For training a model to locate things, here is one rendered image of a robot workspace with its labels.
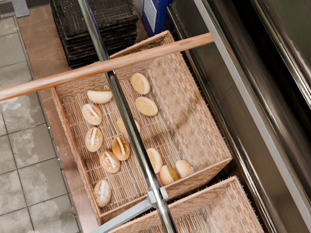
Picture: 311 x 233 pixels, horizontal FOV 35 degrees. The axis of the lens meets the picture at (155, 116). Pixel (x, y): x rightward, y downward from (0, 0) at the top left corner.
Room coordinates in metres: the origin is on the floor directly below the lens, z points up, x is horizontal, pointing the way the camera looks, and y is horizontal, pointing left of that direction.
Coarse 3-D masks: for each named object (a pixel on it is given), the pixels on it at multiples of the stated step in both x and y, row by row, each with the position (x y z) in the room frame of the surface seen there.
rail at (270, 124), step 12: (204, 0) 0.77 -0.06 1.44; (216, 12) 0.74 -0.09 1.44; (216, 24) 0.71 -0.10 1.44; (228, 36) 0.68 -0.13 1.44; (228, 48) 0.65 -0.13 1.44; (240, 60) 0.62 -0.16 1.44; (240, 72) 0.60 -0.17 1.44; (252, 84) 0.57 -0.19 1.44; (252, 96) 0.54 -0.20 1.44; (264, 108) 0.51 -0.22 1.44; (264, 120) 0.49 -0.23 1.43; (276, 132) 0.46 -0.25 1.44; (276, 144) 0.44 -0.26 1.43; (288, 156) 0.41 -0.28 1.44; (288, 168) 0.39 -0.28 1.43; (300, 168) 0.39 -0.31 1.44; (300, 180) 0.37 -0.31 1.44; (300, 192) 0.35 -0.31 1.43
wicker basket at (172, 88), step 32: (160, 64) 1.04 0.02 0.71; (64, 96) 0.87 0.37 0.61; (128, 96) 0.94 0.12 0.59; (160, 96) 0.95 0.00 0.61; (192, 96) 0.87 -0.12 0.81; (64, 128) 0.73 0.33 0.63; (160, 128) 0.82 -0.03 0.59; (192, 128) 0.79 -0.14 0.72; (96, 160) 0.64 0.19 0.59; (128, 160) 0.66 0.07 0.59; (192, 160) 0.70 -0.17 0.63; (224, 160) 0.63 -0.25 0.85; (128, 192) 0.54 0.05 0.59; (192, 192) 0.59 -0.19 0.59
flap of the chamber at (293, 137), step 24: (216, 0) 0.80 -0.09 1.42; (240, 0) 0.82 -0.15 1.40; (240, 24) 0.75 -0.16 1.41; (240, 48) 0.67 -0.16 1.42; (264, 48) 0.70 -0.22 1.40; (264, 72) 0.62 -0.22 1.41; (288, 72) 0.65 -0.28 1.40; (264, 96) 0.56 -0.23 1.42; (288, 96) 0.58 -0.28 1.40; (288, 120) 0.51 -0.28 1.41; (288, 144) 0.45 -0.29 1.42
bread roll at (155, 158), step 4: (152, 148) 0.71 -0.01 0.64; (148, 152) 0.69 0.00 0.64; (152, 152) 0.69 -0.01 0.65; (156, 152) 0.69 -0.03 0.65; (152, 156) 0.68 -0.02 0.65; (156, 156) 0.68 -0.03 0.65; (160, 156) 0.68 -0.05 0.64; (152, 160) 0.66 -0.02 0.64; (156, 160) 0.66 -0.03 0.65; (160, 160) 0.67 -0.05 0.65; (152, 164) 0.65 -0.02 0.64; (156, 164) 0.65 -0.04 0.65; (160, 164) 0.65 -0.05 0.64; (156, 168) 0.63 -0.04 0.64; (160, 168) 0.64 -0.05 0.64; (156, 172) 0.62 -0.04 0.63
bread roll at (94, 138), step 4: (92, 128) 0.75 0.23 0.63; (96, 128) 0.75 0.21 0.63; (88, 132) 0.73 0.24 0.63; (92, 132) 0.73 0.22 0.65; (96, 132) 0.73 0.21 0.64; (100, 132) 0.74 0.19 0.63; (88, 136) 0.71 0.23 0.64; (92, 136) 0.71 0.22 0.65; (96, 136) 0.71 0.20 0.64; (100, 136) 0.72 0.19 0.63; (88, 140) 0.70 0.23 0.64; (92, 140) 0.70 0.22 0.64; (96, 140) 0.70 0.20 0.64; (100, 140) 0.71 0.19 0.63; (88, 144) 0.68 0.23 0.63; (92, 144) 0.68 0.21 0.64; (96, 144) 0.69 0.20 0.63; (100, 144) 0.70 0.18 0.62; (88, 148) 0.67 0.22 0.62; (92, 148) 0.67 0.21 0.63; (96, 148) 0.68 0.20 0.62
